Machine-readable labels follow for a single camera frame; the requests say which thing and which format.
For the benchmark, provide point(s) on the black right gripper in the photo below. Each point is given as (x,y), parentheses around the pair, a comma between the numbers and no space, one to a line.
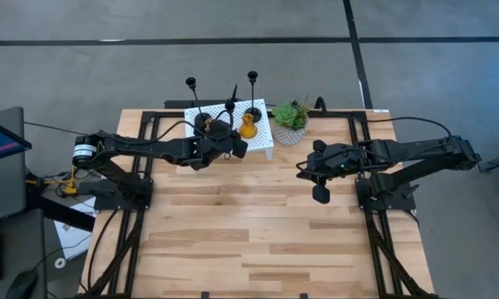
(336,160)

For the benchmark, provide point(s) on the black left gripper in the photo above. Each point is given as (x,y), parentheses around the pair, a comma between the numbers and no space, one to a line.
(209,145)

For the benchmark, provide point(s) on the amber ribbed glass candle holder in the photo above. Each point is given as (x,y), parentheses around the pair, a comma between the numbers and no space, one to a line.
(248,129)

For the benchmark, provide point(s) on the tall black metal candlestick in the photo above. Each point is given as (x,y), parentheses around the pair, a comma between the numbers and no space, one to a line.
(253,113)
(201,119)
(230,106)

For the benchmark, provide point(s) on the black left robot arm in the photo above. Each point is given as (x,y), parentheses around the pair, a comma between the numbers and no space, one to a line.
(149,147)

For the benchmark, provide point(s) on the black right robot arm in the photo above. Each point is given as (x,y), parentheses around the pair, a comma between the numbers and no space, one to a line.
(419,147)

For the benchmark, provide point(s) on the white perforated metal shelf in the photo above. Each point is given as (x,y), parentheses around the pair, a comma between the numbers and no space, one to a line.
(261,137)

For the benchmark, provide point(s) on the succulent in patterned white pot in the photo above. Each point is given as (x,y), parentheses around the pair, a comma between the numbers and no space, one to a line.
(290,118)

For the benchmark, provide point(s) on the black clamp hook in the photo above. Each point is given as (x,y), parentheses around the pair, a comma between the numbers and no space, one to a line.
(320,104)

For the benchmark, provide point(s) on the black floor bar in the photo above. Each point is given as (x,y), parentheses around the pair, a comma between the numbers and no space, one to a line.
(174,104)

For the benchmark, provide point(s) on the yellow clamp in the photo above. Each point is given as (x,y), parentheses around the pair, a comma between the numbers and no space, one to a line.
(70,187)

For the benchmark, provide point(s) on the white paper sheet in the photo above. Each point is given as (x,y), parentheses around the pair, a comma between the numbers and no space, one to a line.
(72,236)

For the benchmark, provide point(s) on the white tape roll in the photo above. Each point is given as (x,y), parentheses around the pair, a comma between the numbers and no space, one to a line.
(60,262)

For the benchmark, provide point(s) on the grey desk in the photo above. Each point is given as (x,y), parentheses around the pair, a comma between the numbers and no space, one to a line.
(21,249)

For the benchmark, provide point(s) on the black computer mouse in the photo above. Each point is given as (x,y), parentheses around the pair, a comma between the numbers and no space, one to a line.
(21,286)

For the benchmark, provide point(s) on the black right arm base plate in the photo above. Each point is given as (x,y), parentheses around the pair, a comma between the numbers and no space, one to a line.
(365,199)

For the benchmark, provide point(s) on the black aluminium table frame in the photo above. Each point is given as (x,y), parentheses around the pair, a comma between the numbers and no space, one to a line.
(340,113)

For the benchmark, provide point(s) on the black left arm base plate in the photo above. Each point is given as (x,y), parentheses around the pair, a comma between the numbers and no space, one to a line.
(124,199)

